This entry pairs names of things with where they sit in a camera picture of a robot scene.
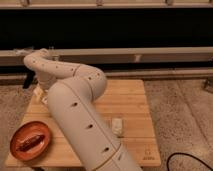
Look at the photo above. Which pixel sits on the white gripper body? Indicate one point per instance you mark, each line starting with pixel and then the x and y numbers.
pixel 45 80

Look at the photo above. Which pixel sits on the white squeeze bottle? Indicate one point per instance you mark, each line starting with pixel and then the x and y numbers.
pixel 40 95

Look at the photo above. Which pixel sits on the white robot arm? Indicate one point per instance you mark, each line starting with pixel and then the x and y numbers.
pixel 71 89

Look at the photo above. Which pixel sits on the brown snack in bowl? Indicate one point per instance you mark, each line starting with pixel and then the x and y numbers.
pixel 31 142

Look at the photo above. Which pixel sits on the long metal rail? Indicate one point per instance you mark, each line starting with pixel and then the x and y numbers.
pixel 134 55

